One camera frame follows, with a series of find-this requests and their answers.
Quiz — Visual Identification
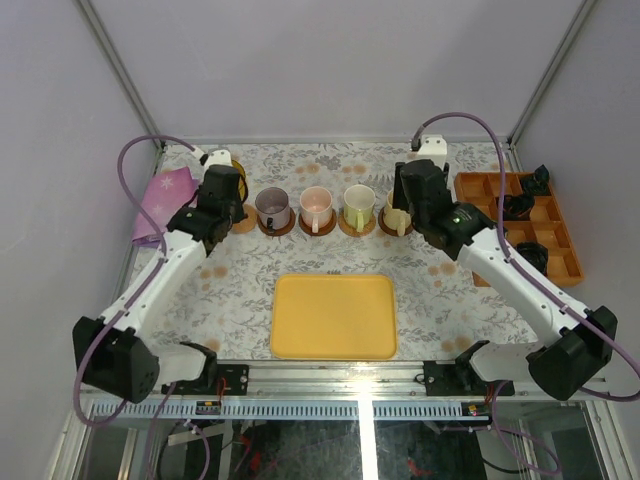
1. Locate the black coiled item middle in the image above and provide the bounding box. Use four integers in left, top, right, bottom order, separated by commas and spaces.
502, 193, 535, 221

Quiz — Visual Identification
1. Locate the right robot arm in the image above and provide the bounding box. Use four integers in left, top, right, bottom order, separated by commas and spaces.
393, 158, 617, 400

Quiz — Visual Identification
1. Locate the black coiled item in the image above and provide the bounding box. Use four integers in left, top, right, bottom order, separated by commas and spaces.
520, 165, 551, 196
516, 242, 549, 275
502, 193, 535, 221

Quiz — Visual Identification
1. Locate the white mug green handle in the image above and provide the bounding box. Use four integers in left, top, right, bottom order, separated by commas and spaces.
343, 184, 376, 233

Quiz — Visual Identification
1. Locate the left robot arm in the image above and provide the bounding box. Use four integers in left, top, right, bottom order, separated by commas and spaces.
72, 150, 248, 404

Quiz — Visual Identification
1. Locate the yellow plastic tray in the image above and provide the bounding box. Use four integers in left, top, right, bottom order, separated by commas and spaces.
270, 274, 397, 361

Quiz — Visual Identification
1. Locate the reddish brown wooden coaster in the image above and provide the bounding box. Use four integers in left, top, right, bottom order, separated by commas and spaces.
378, 208, 413, 237

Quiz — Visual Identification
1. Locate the black coiled item bottom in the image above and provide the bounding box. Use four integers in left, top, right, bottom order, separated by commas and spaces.
516, 242, 549, 275

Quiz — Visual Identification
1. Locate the orange compartment organizer tray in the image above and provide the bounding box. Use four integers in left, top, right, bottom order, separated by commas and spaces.
454, 172, 584, 287

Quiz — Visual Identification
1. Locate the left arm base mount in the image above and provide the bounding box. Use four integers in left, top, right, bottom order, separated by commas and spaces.
173, 364, 250, 397

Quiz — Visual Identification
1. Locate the purple mug black handle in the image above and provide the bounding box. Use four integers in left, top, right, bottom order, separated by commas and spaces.
255, 187, 290, 214

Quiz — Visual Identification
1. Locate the pink cup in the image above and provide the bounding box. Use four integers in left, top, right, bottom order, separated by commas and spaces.
300, 186, 333, 234

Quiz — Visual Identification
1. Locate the purple folded cloth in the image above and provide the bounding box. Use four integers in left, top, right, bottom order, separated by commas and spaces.
132, 167, 198, 245

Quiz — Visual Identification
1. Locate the pale green mug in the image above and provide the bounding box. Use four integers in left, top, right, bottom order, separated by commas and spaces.
383, 190, 411, 237

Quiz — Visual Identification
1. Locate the woven rattan coaster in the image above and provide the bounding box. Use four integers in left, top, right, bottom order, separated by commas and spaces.
338, 209, 376, 238

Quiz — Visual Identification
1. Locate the light tan round coaster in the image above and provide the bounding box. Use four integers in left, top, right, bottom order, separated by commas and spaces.
232, 203, 257, 234

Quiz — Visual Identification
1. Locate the black coiled item top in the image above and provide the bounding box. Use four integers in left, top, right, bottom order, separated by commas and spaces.
520, 165, 551, 196

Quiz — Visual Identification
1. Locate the yellow mug black handle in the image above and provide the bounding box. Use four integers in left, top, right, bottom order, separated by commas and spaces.
231, 158, 249, 202

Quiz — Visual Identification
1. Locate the dark brown wooden coaster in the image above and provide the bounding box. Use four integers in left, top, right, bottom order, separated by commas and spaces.
257, 207, 296, 237

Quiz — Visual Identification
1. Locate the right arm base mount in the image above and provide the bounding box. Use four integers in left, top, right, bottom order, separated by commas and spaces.
423, 361, 501, 397

